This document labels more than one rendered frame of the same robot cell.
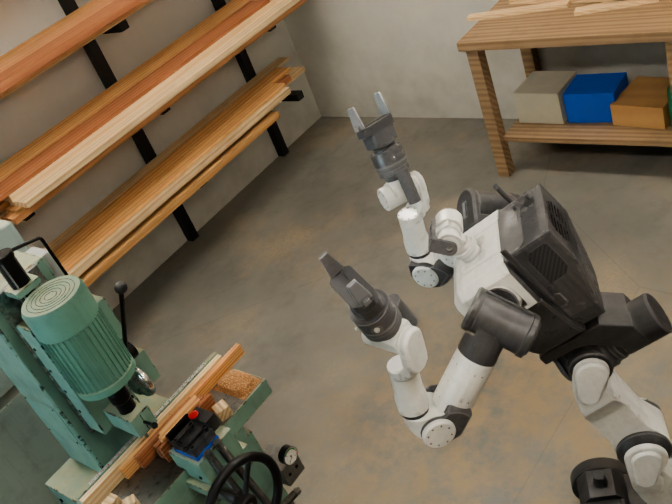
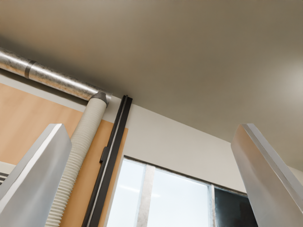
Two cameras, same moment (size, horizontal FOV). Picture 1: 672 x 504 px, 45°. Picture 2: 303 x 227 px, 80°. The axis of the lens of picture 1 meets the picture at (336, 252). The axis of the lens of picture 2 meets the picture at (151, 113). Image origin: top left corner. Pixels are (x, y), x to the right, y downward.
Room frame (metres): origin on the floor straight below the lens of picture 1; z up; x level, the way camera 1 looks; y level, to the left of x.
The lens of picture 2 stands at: (1.32, -0.08, 1.58)
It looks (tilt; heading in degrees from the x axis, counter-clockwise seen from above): 35 degrees up; 112
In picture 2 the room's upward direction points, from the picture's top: 10 degrees clockwise
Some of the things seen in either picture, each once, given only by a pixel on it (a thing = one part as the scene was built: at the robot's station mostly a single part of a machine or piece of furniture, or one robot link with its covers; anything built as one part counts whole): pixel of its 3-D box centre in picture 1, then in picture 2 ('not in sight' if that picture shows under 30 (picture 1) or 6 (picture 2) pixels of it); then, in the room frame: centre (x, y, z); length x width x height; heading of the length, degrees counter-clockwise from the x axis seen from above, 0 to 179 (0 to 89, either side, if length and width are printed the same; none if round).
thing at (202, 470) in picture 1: (205, 450); not in sight; (1.77, 0.56, 0.91); 0.15 x 0.14 x 0.09; 130
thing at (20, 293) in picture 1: (17, 278); not in sight; (1.99, 0.81, 1.53); 0.08 x 0.08 x 0.17; 40
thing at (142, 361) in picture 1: (136, 369); not in sight; (2.12, 0.72, 1.02); 0.09 x 0.07 x 0.12; 130
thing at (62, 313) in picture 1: (80, 338); not in sight; (1.88, 0.72, 1.35); 0.18 x 0.18 x 0.31
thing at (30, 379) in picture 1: (57, 366); not in sight; (2.10, 0.91, 1.16); 0.22 x 0.22 x 0.72; 40
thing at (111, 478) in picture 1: (158, 428); not in sight; (1.93, 0.70, 0.92); 0.60 x 0.02 x 0.05; 130
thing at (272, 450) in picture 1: (280, 463); not in sight; (1.94, 0.43, 0.58); 0.12 x 0.08 x 0.08; 40
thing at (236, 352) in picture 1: (185, 407); not in sight; (1.98, 0.61, 0.92); 0.54 x 0.02 x 0.04; 130
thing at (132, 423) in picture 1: (131, 417); not in sight; (1.90, 0.74, 1.03); 0.14 x 0.07 x 0.09; 40
